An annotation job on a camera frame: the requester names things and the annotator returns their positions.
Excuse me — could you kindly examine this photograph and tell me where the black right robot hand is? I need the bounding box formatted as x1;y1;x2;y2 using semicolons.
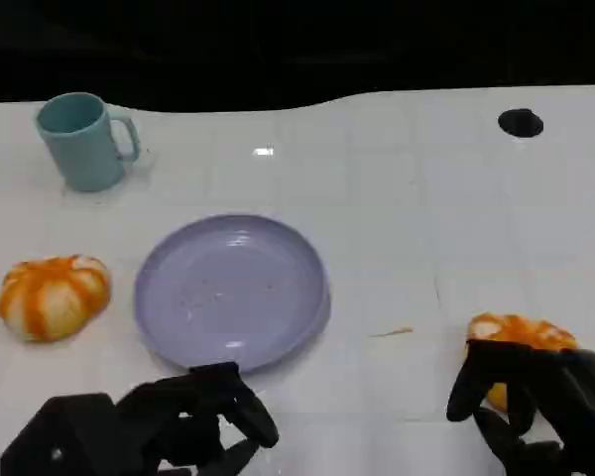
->
445;337;595;476

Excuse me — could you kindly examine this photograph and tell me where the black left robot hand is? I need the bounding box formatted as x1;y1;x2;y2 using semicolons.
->
0;361;281;476

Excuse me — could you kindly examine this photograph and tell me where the black round table hole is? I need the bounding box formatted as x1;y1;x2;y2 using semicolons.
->
497;108;545;139

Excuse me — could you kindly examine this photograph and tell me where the orange white toy bread roll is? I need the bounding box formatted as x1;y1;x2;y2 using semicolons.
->
465;312;580;414
0;254;112;343

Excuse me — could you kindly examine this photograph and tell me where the pale green mug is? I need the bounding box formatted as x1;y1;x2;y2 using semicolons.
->
35;92;141;193

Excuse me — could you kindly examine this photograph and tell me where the lilac plate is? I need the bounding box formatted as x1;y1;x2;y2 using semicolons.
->
133;213;332;375

